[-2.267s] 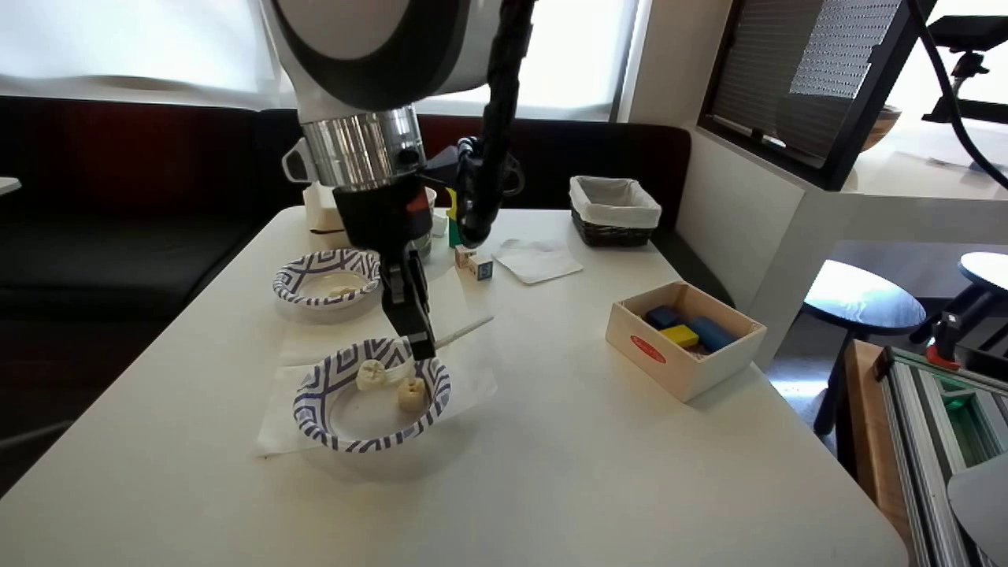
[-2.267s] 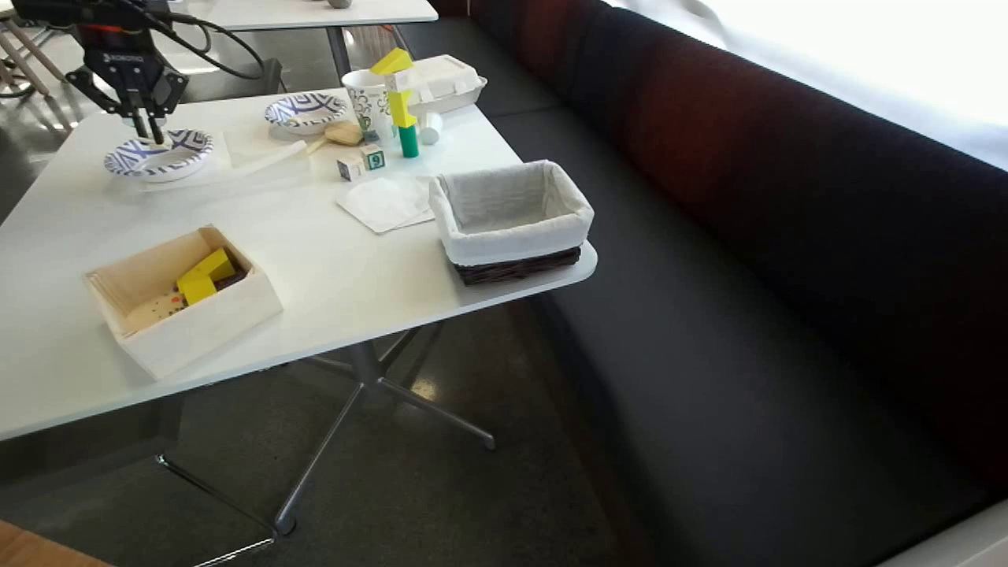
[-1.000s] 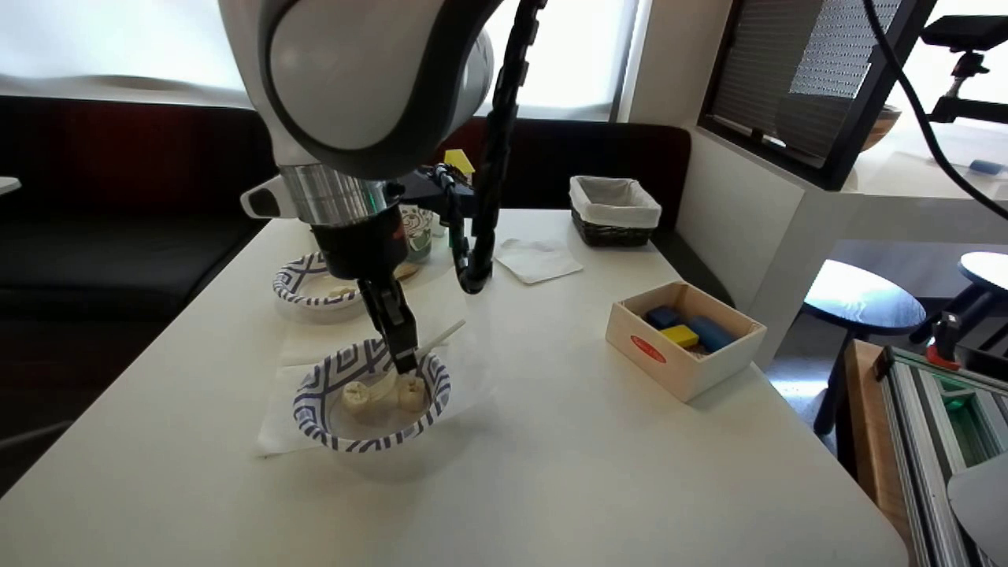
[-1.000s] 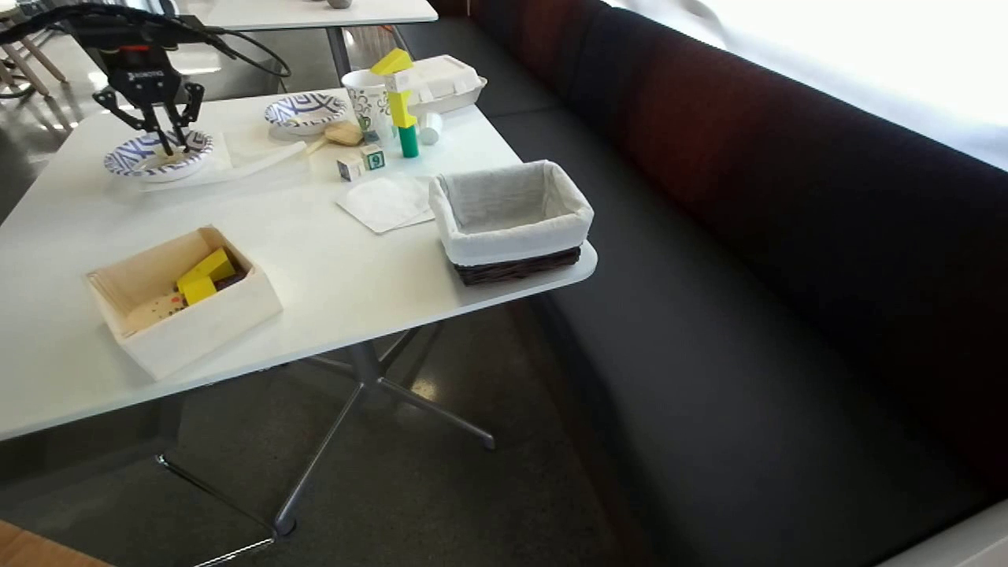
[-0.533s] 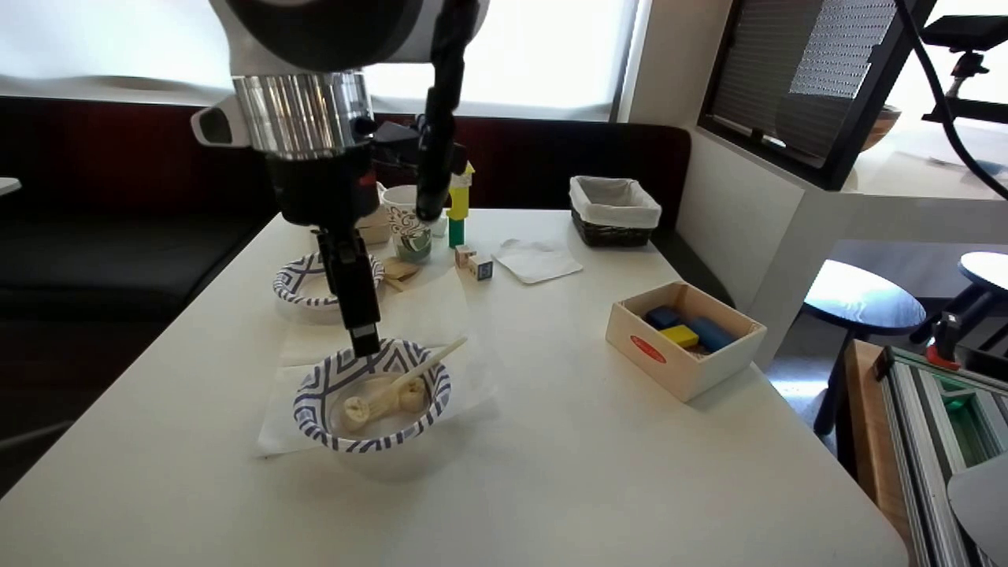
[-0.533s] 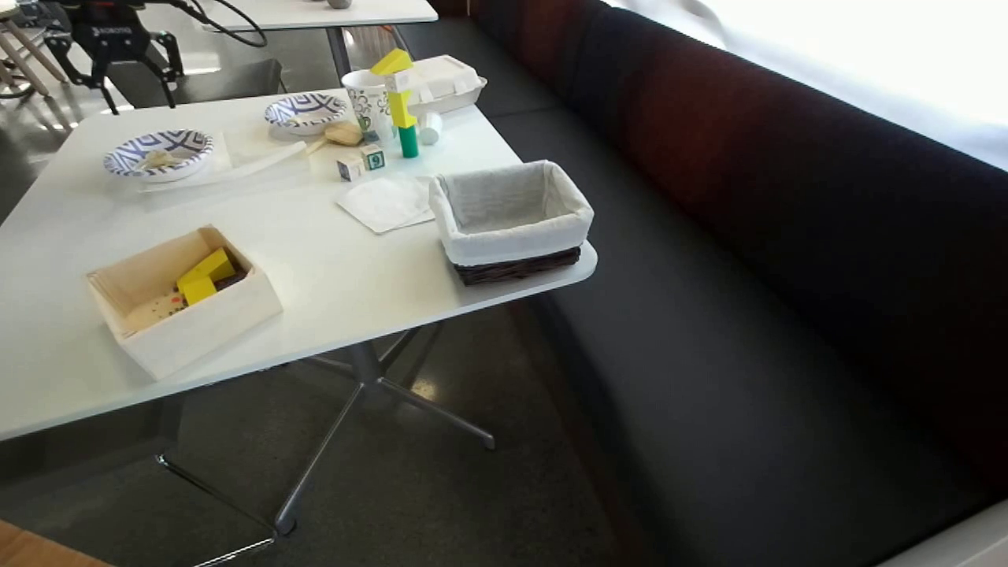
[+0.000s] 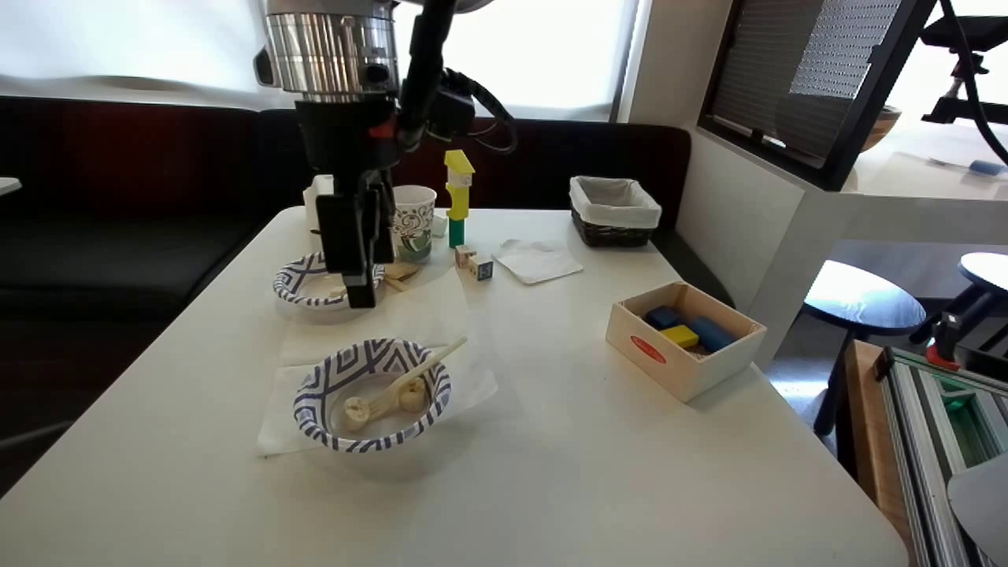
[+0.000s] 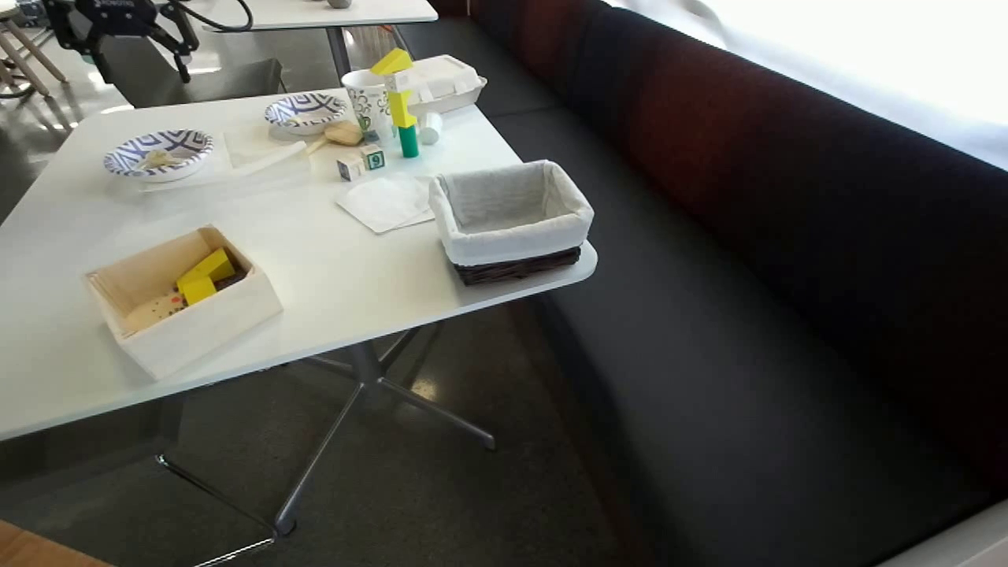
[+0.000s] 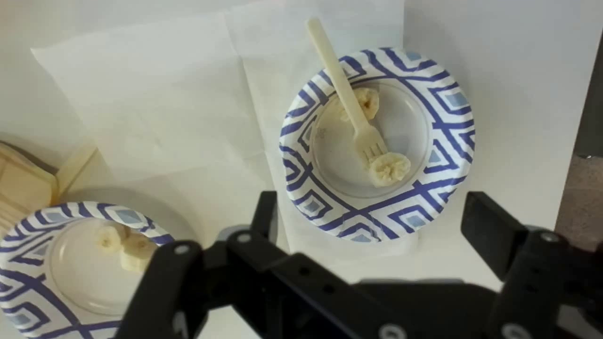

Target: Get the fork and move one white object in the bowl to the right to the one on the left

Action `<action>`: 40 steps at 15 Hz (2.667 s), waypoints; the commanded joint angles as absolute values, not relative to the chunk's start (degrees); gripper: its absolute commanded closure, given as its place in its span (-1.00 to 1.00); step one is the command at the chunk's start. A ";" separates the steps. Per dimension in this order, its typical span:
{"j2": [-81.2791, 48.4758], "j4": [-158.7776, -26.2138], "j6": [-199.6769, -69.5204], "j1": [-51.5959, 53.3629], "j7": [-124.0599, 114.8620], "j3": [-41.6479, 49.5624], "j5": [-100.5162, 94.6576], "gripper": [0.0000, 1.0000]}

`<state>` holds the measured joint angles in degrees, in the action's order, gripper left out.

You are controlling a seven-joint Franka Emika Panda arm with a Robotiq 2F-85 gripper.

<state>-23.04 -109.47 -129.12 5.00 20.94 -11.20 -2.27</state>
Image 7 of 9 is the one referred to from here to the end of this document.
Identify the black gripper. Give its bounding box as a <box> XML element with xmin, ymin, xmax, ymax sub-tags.
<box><xmin>293</xmin><ymin>95</ymin><xmax>404</xmax><ymax>311</ymax></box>

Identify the white food piece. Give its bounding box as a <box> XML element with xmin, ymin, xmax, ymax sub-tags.
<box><xmin>338</xmin><ymin>395</ymin><xmax>380</xmax><ymax>435</ymax></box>
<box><xmin>372</xmin><ymin>374</ymin><xmax>436</xmax><ymax>416</ymax></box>

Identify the blue patterned paper bowl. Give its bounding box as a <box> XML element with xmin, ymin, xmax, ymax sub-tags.
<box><xmin>290</xmin><ymin>334</ymin><xmax>457</xmax><ymax>457</ymax></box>
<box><xmin>272</xmin><ymin>249</ymin><xmax>372</xmax><ymax>315</ymax></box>

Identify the natural wooden block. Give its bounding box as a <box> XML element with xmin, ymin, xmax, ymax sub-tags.
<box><xmin>375</xmin><ymin>259</ymin><xmax>426</xmax><ymax>296</ymax></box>

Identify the green patterned paper cup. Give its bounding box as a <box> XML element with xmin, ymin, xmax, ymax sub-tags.
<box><xmin>390</xmin><ymin>184</ymin><xmax>440</xmax><ymax>265</ymax></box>

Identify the upright yellow block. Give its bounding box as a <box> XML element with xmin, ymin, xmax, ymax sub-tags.
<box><xmin>445</xmin><ymin>175</ymin><xmax>476</xmax><ymax>227</ymax></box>

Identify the tilted yellow block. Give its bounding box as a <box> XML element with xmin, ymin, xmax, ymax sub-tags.
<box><xmin>440</xmin><ymin>144</ymin><xmax>480</xmax><ymax>184</ymax></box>

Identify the folded white napkin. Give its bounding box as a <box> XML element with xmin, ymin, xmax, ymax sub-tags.
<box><xmin>494</xmin><ymin>237</ymin><xmax>591</xmax><ymax>291</ymax></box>

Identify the dark basket with white liner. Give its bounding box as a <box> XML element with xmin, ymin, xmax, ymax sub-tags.
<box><xmin>569</xmin><ymin>174</ymin><xmax>666</xmax><ymax>253</ymax></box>

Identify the yellow toy block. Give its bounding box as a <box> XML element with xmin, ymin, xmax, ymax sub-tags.
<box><xmin>658</xmin><ymin>320</ymin><xmax>707</xmax><ymax>353</ymax></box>

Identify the white wooden box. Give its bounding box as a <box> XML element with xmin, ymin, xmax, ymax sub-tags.
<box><xmin>601</xmin><ymin>277</ymin><xmax>773</xmax><ymax>407</ymax></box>

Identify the white desk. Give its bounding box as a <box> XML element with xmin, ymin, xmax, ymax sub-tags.
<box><xmin>670</xmin><ymin>130</ymin><xmax>1008</xmax><ymax>373</ymax></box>

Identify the black monitor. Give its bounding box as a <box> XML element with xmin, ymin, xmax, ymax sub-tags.
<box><xmin>697</xmin><ymin>0</ymin><xmax>939</xmax><ymax>196</ymax></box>

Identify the white round stool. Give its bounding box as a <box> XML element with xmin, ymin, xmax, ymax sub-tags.
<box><xmin>802</xmin><ymin>259</ymin><xmax>933</xmax><ymax>439</ymax></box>

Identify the black and red device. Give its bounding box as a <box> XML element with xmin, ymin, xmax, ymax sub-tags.
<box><xmin>923</xmin><ymin>280</ymin><xmax>1008</xmax><ymax>384</ymax></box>

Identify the white round tabletop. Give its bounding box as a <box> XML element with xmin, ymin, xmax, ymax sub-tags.
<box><xmin>959</xmin><ymin>249</ymin><xmax>1008</xmax><ymax>296</ymax></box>

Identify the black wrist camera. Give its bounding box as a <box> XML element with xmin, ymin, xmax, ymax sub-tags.
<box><xmin>413</xmin><ymin>67</ymin><xmax>521</xmax><ymax>156</ymax></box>

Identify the aluminium frame rig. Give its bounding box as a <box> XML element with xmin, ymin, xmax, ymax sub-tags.
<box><xmin>839</xmin><ymin>338</ymin><xmax>1008</xmax><ymax>567</ymax></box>

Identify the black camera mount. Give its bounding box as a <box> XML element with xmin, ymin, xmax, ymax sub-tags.
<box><xmin>921</xmin><ymin>0</ymin><xmax>1008</xmax><ymax>130</ymax></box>

